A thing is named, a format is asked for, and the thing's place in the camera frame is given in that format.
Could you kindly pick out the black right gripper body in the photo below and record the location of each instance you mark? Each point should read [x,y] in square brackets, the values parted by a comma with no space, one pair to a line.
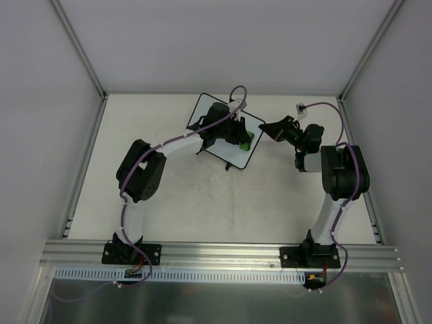
[285,127]

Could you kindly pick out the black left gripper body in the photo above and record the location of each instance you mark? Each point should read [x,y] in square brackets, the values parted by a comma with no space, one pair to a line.
[238,130]

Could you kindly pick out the green bone-shaped eraser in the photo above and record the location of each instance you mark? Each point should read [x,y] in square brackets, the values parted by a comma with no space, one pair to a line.
[247,143]

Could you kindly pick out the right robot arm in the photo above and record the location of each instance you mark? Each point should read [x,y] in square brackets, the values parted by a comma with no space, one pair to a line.
[344,177]

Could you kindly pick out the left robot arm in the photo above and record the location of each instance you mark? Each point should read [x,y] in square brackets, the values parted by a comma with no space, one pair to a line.
[140,172]

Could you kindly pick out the white board with black frame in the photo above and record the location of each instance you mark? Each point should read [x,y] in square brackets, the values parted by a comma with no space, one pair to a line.
[232,154]

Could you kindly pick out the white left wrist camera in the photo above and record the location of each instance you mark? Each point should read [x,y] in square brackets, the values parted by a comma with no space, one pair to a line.
[236,108]

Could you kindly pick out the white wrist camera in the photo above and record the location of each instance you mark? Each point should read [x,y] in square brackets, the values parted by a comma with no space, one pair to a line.
[236,108]
[301,111]

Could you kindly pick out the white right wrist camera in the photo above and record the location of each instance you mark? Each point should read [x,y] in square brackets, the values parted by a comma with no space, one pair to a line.
[301,111]

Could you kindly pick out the right aluminium frame profile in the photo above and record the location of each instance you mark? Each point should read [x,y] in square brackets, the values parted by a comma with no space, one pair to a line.
[368,104]

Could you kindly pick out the aluminium frame profile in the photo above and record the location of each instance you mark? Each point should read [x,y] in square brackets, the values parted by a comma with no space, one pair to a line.
[74,195]
[368,104]

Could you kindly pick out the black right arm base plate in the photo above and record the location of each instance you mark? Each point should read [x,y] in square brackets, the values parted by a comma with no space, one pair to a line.
[309,258]

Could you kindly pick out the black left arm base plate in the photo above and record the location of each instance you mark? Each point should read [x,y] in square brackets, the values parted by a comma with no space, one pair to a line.
[123,254]

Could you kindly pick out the left aluminium frame profile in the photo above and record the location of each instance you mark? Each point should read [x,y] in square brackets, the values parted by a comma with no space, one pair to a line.
[74,195]

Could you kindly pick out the white slotted cable duct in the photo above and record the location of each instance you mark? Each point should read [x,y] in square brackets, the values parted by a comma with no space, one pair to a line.
[182,275]

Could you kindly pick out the aluminium front rail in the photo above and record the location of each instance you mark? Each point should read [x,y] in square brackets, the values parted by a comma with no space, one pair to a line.
[223,256]

